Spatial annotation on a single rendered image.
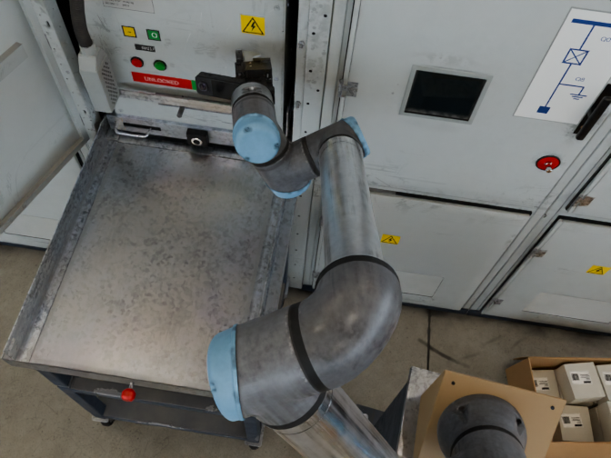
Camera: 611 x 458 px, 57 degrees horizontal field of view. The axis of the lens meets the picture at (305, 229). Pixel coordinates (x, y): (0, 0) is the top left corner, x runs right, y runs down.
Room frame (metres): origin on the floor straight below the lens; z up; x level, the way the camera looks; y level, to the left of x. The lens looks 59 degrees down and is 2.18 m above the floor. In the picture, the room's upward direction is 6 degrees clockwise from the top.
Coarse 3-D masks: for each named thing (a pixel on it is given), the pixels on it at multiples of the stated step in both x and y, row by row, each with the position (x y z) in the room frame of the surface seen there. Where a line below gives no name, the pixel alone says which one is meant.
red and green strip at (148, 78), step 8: (136, 72) 1.06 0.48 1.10; (136, 80) 1.06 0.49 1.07; (144, 80) 1.06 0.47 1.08; (152, 80) 1.06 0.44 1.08; (160, 80) 1.06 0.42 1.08; (168, 80) 1.06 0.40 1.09; (176, 80) 1.06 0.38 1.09; (184, 80) 1.05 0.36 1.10; (192, 80) 1.05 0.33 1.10; (192, 88) 1.05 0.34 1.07
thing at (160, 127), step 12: (108, 120) 1.06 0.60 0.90; (132, 120) 1.05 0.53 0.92; (144, 120) 1.05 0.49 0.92; (156, 120) 1.06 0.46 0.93; (144, 132) 1.05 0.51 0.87; (156, 132) 1.05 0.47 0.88; (168, 132) 1.05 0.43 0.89; (180, 132) 1.05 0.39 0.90; (216, 132) 1.04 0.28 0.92; (228, 132) 1.04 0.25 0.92; (288, 132) 1.06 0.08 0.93; (228, 144) 1.04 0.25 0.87
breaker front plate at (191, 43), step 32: (96, 0) 1.06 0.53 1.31; (160, 0) 1.06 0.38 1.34; (192, 0) 1.05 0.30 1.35; (224, 0) 1.05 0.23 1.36; (256, 0) 1.04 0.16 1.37; (96, 32) 1.07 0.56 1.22; (160, 32) 1.06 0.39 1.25; (192, 32) 1.05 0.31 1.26; (224, 32) 1.05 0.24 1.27; (128, 64) 1.06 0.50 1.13; (192, 64) 1.05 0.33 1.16; (224, 64) 1.05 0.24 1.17; (192, 96) 1.05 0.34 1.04; (224, 128) 1.05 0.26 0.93
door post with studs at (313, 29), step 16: (304, 0) 1.00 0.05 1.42; (320, 0) 1.00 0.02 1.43; (304, 16) 1.00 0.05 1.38; (320, 16) 1.00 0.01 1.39; (304, 32) 1.00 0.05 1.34; (320, 32) 1.00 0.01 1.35; (304, 48) 1.00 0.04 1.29; (320, 48) 1.00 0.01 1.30; (304, 64) 1.00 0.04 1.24; (320, 64) 1.00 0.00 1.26; (304, 80) 1.00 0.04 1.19; (320, 80) 1.00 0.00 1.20; (304, 96) 1.00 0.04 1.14; (320, 96) 1.00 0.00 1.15; (304, 112) 1.00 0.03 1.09; (304, 128) 1.00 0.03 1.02; (304, 192) 1.00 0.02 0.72; (304, 208) 1.00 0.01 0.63; (304, 224) 1.00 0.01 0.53; (304, 240) 1.00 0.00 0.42; (304, 256) 1.00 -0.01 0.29
